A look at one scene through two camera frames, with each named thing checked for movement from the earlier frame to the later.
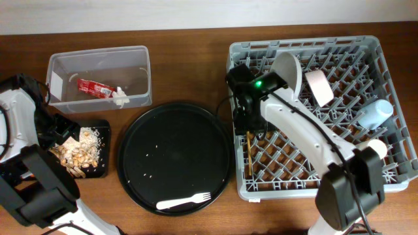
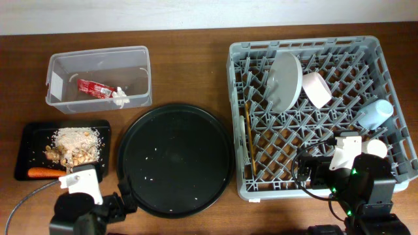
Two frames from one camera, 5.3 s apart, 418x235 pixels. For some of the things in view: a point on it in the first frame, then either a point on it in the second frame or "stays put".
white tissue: x=120 y=97 stays put
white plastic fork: x=197 y=198 -> x=247 y=159
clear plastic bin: x=98 y=79 stays put
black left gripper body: x=54 y=129 -> x=113 y=209
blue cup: x=374 y=114 stays put
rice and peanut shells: x=78 y=153 stays put
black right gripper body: x=243 y=121 -> x=336 y=179
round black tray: x=172 y=152 stays put
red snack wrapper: x=95 y=88 stays put
